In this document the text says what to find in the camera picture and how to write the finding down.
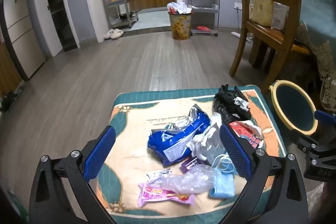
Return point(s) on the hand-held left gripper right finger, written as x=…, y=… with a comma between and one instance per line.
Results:
x=236, y=150

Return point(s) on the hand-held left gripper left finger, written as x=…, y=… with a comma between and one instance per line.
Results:
x=101, y=153

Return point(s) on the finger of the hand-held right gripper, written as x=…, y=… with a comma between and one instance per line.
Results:
x=325, y=116

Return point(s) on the red packet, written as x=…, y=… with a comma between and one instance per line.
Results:
x=245, y=132

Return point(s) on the yellow rimmed bin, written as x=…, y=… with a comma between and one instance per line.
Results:
x=294, y=106

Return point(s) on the blue face mask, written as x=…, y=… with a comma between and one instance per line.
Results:
x=223, y=184

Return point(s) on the white towel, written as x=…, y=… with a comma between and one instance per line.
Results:
x=215, y=117

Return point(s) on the black plastic bag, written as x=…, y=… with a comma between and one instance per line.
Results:
x=223, y=106

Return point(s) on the silver foil wrapper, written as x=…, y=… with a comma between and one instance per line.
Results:
x=240, y=103

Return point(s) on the clear plastic wrap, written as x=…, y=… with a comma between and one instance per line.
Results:
x=194, y=176

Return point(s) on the purple bottle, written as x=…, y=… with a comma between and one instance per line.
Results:
x=187, y=164

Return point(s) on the blue snack bag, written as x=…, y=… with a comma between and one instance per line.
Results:
x=183, y=134

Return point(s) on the pink wrapper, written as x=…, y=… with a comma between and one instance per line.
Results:
x=152, y=193

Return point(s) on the teal and beige quilted mat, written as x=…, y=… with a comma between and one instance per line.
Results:
x=131, y=129

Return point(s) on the table with teal tablecloth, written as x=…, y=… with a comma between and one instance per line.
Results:
x=315, y=11

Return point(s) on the white paper bag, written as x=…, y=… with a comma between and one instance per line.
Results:
x=279, y=14

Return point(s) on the white power strip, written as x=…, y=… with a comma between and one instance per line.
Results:
x=235, y=33

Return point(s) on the white fluffy slipper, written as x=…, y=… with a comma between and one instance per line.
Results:
x=108, y=34
x=117, y=33

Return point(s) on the brown paper bag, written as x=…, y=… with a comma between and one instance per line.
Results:
x=262, y=10

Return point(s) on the red snack bag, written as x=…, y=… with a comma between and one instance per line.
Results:
x=202, y=28

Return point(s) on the floral waste bin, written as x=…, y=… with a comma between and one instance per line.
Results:
x=179, y=27

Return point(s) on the white cabinet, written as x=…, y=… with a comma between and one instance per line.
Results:
x=21, y=37

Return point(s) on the heap of crumpled white paper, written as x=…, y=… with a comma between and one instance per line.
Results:
x=179, y=7

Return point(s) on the white wall socket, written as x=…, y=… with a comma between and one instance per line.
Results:
x=237, y=6

